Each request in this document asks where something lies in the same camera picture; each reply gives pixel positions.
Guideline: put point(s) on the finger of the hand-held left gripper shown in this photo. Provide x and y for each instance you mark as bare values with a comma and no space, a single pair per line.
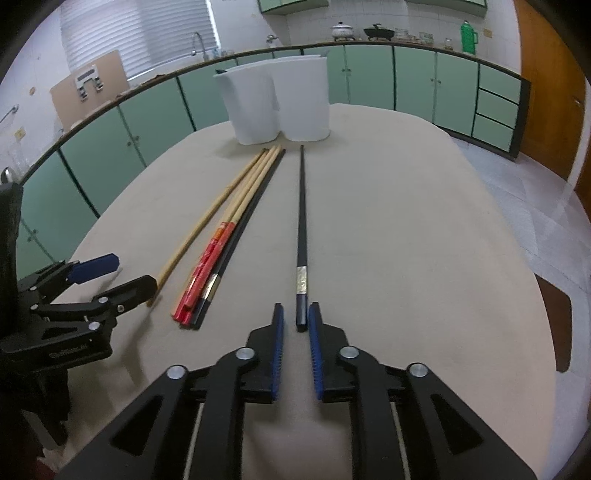
94,267
134,286

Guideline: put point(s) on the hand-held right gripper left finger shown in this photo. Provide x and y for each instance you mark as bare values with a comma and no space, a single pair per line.
277,360

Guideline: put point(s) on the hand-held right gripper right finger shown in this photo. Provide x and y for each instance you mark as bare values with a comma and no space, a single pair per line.
315,360

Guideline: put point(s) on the plain wooden chopstick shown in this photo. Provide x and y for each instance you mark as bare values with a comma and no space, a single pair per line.
205,230

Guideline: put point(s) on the white twin-compartment utensil holder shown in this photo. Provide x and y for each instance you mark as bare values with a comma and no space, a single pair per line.
300,101

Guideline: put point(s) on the person's dark clothing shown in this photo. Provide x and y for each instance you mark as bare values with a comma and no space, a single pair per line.
18,452

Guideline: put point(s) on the metal kettle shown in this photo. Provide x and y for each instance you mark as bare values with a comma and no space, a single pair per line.
7,174

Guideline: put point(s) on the green lower kitchen cabinets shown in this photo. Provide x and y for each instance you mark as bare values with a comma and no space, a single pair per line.
138,120

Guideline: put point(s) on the metal towel bar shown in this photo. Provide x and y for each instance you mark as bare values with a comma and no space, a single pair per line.
10,113

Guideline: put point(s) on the brown board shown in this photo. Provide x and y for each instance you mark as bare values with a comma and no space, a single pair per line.
111,69

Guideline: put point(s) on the white window blind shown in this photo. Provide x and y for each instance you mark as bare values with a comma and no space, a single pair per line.
138,27

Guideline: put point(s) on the metal sink faucet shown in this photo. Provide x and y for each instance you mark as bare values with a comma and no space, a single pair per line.
198,44

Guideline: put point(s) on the white lidded pot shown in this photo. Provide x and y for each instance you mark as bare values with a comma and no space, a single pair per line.
341,30

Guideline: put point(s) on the black wok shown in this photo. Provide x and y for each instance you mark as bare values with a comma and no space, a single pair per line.
378,31

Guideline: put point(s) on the green thermos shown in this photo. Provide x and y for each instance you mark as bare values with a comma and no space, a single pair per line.
468,37

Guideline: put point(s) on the wooden door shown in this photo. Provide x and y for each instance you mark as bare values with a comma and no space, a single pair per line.
545,83

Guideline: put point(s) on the white bracket on board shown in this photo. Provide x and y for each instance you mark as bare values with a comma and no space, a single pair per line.
87,76

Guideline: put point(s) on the metal wall tap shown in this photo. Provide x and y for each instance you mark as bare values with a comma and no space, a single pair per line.
271,39

